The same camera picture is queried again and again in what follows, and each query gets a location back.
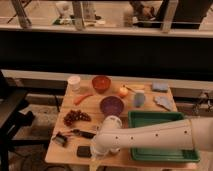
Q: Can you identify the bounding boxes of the dark rectangular eraser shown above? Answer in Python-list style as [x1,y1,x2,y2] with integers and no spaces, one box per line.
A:
[77,146,91,158]

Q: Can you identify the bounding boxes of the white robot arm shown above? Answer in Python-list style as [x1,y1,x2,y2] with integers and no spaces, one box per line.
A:
[90,115,213,157]

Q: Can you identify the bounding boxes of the small metal cup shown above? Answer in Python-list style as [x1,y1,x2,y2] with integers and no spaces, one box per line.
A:
[110,149,120,155]

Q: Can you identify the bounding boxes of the light blue cup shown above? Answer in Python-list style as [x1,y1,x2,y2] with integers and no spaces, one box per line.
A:
[133,92,145,107]

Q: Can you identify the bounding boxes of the white plastic cup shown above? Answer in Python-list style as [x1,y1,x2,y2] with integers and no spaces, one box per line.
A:
[68,75,81,91]

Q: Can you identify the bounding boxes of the black binder clip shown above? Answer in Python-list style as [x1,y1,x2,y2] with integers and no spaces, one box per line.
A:
[52,132,68,147]

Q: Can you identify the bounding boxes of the bunch of red grapes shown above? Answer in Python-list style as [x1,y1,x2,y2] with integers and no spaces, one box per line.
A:
[63,110,91,126]

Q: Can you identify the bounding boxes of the purple bowl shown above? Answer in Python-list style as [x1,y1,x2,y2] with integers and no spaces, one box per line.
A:
[100,96,124,116]

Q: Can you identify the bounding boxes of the green plastic tray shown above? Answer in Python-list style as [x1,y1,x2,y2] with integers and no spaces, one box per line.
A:
[128,111,200,163]

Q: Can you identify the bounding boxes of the orange carrot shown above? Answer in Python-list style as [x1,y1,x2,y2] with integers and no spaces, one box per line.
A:
[73,93,93,105]

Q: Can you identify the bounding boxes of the yellow apple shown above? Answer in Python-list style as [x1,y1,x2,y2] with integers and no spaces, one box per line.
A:
[118,87,128,98]

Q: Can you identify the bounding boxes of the red bowl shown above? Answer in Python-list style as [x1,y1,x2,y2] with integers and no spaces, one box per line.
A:
[92,75,111,94]

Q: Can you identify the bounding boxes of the grey blue cloth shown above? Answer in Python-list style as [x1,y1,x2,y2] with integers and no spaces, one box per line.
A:
[154,96,173,111]

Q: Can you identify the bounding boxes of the blue sponge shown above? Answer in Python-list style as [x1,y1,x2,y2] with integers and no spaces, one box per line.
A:
[152,82,169,92]

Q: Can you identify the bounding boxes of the black chair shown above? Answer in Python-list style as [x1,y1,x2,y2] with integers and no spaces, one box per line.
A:
[0,71,35,171]

